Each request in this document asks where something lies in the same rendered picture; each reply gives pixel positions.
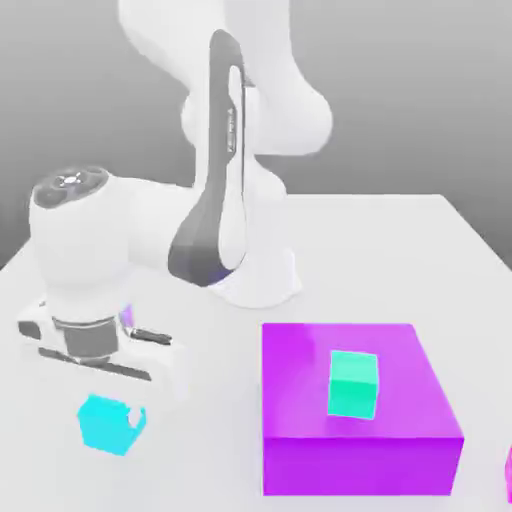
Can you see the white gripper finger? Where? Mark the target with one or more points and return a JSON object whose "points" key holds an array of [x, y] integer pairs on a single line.
{"points": [[135, 416]]}

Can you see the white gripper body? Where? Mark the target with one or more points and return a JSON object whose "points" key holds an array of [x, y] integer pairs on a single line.
{"points": [[168, 372]]}

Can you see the small cyan cube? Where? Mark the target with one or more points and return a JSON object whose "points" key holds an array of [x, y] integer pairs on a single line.
{"points": [[104, 428]]}

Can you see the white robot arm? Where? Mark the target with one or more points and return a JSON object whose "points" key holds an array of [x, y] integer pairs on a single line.
{"points": [[92, 240]]}

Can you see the small green cube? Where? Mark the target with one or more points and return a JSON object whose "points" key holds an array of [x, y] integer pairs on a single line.
{"points": [[352, 392]]}

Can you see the small magenta cube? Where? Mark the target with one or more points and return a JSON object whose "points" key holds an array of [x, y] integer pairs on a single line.
{"points": [[508, 474]]}

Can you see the large purple box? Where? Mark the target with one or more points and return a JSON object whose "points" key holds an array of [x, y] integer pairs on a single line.
{"points": [[360, 460]]}

